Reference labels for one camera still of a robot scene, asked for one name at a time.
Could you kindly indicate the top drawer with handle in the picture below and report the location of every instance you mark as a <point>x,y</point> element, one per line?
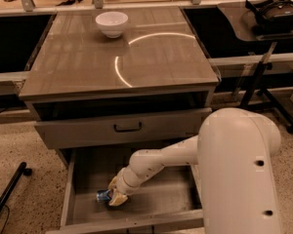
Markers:
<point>63,134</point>

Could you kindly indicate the open middle drawer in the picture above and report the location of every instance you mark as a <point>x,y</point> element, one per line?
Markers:
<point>168,203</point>

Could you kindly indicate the blue silver redbull can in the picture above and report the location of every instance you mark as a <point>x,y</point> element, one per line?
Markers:
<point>104,195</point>

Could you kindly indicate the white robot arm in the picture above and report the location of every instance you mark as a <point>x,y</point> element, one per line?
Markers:
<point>233,152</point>

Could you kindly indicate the grey drawer cabinet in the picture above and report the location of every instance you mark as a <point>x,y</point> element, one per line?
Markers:
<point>156,65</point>

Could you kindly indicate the white ceramic bowl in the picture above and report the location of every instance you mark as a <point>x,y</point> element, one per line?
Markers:
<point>112,24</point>

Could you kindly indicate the black drawer handle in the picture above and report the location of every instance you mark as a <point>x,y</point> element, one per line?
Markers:
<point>127,129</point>

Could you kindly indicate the black stand leg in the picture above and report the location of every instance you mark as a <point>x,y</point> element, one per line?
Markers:
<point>22,170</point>

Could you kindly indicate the black side table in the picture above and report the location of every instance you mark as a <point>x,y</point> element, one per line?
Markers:
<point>245,28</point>

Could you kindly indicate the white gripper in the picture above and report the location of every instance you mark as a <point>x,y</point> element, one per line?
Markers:
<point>124,184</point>

